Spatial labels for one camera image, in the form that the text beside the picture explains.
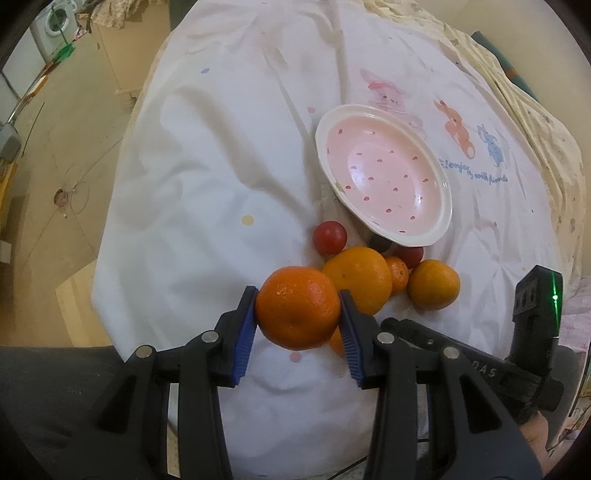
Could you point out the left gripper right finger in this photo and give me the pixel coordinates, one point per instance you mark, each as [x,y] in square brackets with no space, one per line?
[471,433]

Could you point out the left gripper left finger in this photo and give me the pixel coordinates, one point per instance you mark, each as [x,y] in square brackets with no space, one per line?
[131,426]

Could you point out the round yellow-orange citrus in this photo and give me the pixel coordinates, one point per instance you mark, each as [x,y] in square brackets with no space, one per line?
[433,285]

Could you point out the large orange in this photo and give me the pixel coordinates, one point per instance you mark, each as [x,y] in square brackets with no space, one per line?
[365,274]

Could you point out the glossy mandarin orange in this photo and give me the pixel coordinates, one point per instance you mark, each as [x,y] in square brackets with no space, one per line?
[298,308]

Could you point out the small orange kumquat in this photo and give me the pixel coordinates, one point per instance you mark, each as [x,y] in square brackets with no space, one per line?
[400,274]

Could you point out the red cherry tomato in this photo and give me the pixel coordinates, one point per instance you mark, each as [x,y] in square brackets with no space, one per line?
[329,238]
[411,256]

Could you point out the cream patterned quilt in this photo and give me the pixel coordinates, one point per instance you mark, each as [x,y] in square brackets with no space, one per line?
[558,155]

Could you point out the pink dotted ceramic plate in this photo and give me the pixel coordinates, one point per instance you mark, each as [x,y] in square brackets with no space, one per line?
[385,174]

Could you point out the white cartoon print bedsheet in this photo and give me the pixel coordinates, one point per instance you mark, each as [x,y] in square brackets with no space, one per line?
[218,182]

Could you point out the wooden cabinet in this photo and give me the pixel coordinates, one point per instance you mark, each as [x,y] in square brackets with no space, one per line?
[131,50]

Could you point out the white washing machine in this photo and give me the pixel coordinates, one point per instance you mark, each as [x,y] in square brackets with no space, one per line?
[54,27]

